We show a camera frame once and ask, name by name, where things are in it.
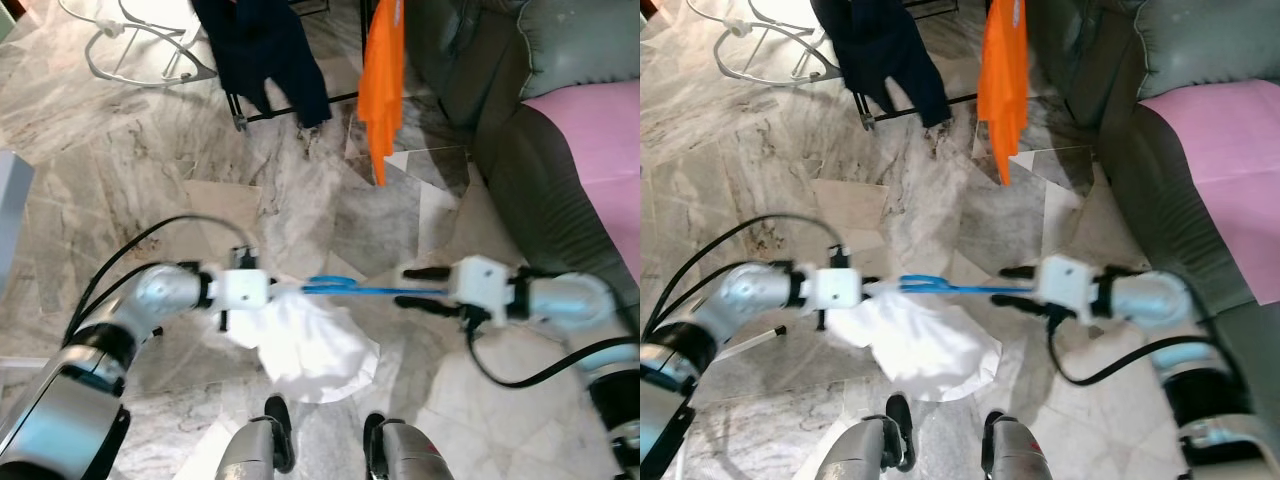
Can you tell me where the blue plastic hanger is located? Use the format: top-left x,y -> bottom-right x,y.
898,273 -> 1041,299
300,273 -> 451,299

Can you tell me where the white shirt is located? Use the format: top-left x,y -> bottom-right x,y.
825,290 -> 1004,404
222,290 -> 381,404

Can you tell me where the grey green sofa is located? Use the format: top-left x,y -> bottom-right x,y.
405,0 -> 641,311
1025,0 -> 1280,471

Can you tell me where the silver right robot leg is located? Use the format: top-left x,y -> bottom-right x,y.
982,410 -> 1056,480
362,412 -> 456,480

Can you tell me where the orange t-shirt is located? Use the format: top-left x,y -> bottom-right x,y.
977,0 -> 1029,188
358,0 -> 406,188

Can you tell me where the pink cushion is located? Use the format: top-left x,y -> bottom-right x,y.
1140,80 -> 1280,301
522,80 -> 641,286

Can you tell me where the black metal drying rack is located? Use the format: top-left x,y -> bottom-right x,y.
225,0 -> 376,133
852,0 -> 996,131

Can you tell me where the navy blue garment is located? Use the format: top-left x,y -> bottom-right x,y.
810,0 -> 953,128
190,0 -> 333,128

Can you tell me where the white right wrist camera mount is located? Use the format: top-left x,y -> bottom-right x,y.
1035,255 -> 1101,323
448,255 -> 516,323

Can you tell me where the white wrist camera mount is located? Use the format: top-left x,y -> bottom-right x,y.
1035,255 -> 1101,323
800,268 -> 861,313
212,268 -> 271,313
448,255 -> 516,323

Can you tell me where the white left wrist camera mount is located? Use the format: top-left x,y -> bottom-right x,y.
212,268 -> 271,313
800,268 -> 861,313

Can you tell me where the white wire stand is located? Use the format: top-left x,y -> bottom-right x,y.
685,0 -> 841,86
55,0 -> 216,89

